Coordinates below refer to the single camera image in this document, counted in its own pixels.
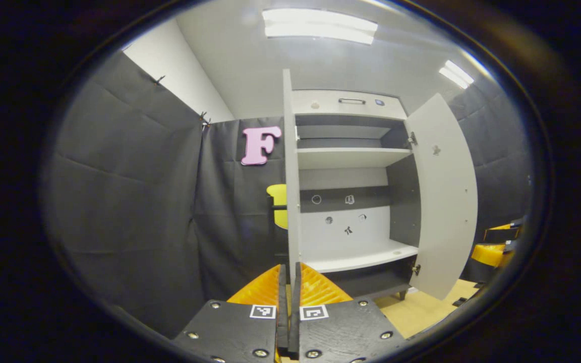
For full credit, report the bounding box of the grey cabinet door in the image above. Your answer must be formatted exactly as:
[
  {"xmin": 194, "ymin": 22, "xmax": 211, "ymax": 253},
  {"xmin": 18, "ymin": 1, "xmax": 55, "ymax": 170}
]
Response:
[
  {"xmin": 270, "ymin": 68, "xmax": 302, "ymax": 290},
  {"xmin": 404, "ymin": 93, "xmax": 479, "ymax": 301}
]

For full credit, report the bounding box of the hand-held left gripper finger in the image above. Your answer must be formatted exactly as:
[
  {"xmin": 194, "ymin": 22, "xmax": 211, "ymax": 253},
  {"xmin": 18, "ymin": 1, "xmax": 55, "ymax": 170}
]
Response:
[
  {"xmin": 172, "ymin": 264, "xmax": 288, "ymax": 363},
  {"xmin": 289, "ymin": 261, "xmax": 407, "ymax": 363}
]

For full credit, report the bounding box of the small ceiling light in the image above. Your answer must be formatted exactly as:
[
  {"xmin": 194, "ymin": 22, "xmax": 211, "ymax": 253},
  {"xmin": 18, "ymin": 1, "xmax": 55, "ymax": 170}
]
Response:
[{"xmin": 438, "ymin": 59, "xmax": 474, "ymax": 90}]

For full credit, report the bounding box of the grey cabinet drawer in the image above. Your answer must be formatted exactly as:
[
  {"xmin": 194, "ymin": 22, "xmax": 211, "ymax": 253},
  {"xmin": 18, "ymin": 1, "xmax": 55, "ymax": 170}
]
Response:
[{"xmin": 292, "ymin": 90, "xmax": 408, "ymax": 120}]

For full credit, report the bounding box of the large ceiling light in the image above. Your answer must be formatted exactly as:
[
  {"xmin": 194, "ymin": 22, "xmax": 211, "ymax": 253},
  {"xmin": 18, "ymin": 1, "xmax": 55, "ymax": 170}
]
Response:
[{"xmin": 262, "ymin": 8, "xmax": 378, "ymax": 45}]

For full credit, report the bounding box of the grey double-door shoe cabinet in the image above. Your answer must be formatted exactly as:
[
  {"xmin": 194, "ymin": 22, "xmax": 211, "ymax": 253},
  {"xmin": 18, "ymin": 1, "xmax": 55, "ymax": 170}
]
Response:
[{"xmin": 281, "ymin": 68, "xmax": 479, "ymax": 302}]

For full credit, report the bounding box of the black backdrop cloth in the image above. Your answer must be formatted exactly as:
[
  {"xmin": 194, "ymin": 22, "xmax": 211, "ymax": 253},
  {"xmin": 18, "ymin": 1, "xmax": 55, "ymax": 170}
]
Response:
[{"xmin": 43, "ymin": 48, "xmax": 533, "ymax": 338}]

